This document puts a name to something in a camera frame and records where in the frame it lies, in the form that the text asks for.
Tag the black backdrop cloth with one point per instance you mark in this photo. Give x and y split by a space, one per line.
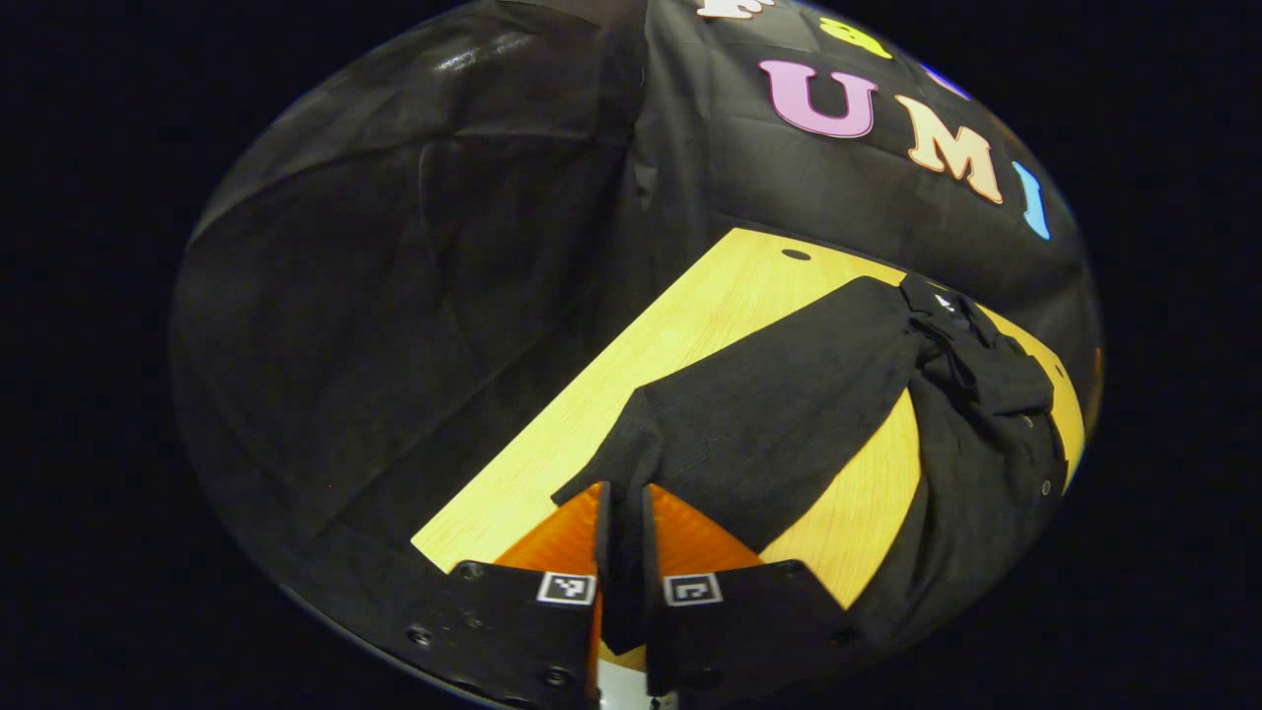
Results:
394 296

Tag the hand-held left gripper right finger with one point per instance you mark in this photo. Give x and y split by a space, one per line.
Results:
651 532

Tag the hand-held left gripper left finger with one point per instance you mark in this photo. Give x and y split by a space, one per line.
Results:
604 532

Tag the black buttoned shirt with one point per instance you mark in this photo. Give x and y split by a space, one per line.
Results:
789 414

